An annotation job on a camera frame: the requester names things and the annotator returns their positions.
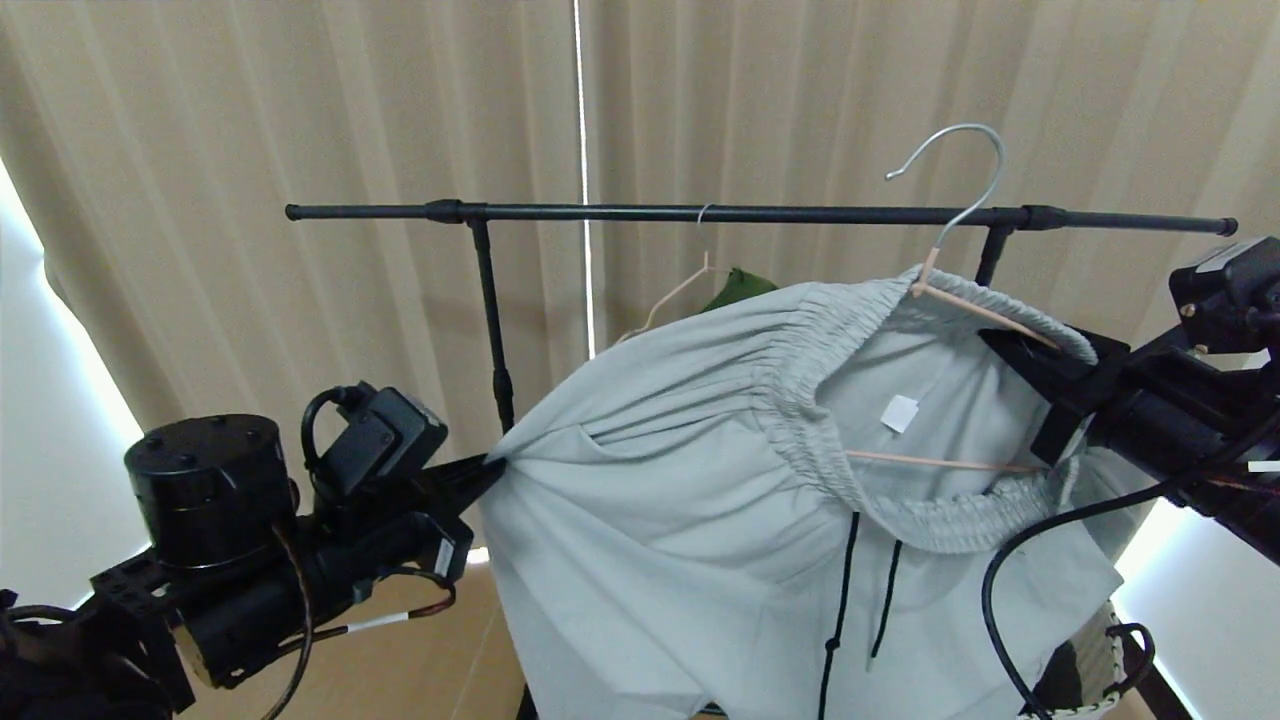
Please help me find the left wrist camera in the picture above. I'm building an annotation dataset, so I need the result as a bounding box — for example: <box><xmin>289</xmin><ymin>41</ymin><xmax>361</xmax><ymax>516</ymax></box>
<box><xmin>300</xmin><ymin>380</ymin><xmax>449</xmax><ymax>506</ymax></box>

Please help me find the white laundry basket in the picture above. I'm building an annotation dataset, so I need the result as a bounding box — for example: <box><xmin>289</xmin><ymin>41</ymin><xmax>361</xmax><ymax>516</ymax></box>
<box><xmin>1015</xmin><ymin>600</ymin><xmax>1156</xmax><ymax>720</ymax></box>

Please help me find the green printed t-shirt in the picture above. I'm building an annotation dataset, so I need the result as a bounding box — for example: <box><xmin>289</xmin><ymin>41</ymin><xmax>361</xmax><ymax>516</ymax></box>
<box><xmin>700</xmin><ymin>267</ymin><xmax>779</xmax><ymax>314</ymax></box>

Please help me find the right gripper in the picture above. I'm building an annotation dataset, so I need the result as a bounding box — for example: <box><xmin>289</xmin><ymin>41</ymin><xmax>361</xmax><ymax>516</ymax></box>
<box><xmin>1028</xmin><ymin>330</ymin><xmax>1251</xmax><ymax>481</ymax></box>

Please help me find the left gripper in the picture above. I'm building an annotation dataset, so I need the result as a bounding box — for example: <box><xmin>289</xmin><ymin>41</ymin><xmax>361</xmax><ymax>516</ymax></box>
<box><xmin>178</xmin><ymin>505</ymin><xmax>476</xmax><ymax>691</ymax></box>

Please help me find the black clothes rack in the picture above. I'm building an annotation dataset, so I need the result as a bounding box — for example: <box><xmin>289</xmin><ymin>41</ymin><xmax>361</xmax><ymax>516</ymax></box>
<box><xmin>285</xmin><ymin>198</ymin><xmax>1239</xmax><ymax>436</ymax></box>

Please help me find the pale grey garment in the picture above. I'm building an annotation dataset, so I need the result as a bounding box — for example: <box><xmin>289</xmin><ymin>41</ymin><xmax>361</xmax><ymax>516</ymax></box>
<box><xmin>480</xmin><ymin>265</ymin><xmax>1161</xmax><ymax>720</ymax></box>

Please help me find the pink clothes hanger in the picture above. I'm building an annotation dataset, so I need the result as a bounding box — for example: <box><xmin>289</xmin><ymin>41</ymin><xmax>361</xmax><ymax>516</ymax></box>
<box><xmin>613</xmin><ymin>204</ymin><xmax>736</xmax><ymax>346</ymax></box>
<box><xmin>845</xmin><ymin>123</ymin><xmax>1063</xmax><ymax>474</ymax></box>

